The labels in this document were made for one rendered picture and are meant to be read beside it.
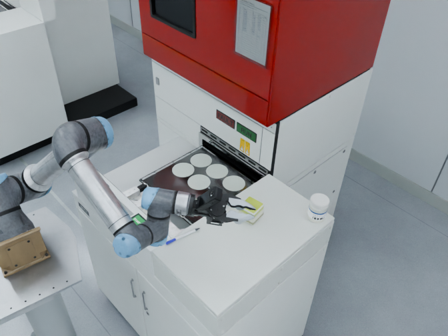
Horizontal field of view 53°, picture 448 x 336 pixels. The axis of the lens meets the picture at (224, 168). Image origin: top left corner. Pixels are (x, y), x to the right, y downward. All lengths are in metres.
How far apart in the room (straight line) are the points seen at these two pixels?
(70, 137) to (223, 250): 0.65
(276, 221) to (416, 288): 1.41
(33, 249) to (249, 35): 1.11
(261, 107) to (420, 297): 1.66
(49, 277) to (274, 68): 1.12
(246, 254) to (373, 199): 1.89
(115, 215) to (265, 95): 0.70
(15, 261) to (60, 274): 0.17
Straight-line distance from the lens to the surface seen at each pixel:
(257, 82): 1.68
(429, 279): 3.03
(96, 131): 1.54
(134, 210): 1.78
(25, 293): 1.81
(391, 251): 3.07
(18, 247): 1.80
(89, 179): 1.43
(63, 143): 1.47
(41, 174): 1.77
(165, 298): 1.78
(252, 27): 1.61
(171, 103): 2.30
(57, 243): 1.93
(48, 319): 2.13
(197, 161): 2.06
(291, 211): 1.78
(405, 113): 3.25
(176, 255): 1.61
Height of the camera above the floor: 2.23
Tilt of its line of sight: 41 degrees down
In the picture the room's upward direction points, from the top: 2 degrees clockwise
